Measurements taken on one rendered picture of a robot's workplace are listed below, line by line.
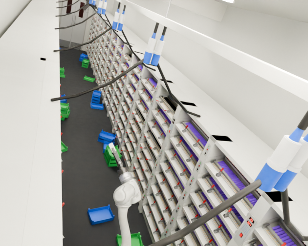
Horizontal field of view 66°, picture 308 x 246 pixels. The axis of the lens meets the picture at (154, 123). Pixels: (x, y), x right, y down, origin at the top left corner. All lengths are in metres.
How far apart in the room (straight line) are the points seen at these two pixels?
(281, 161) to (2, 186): 1.13
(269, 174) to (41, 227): 0.88
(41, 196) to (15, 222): 0.16
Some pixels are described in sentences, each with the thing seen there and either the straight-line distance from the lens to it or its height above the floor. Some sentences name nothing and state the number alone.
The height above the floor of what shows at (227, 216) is 1.32.
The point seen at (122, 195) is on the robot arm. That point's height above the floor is 1.59.
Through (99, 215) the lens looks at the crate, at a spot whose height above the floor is 0.00.
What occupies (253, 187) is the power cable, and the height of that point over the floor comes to 2.19.
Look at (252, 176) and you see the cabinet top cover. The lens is 1.91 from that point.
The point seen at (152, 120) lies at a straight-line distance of 3.47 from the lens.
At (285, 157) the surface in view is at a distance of 0.87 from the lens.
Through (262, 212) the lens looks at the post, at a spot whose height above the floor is 1.64.
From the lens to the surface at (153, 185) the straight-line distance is 3.28.
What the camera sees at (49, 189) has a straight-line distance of 1.27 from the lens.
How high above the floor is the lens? 2.62
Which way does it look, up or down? 25 degrees down
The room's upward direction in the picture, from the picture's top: 19 degrees clockwise
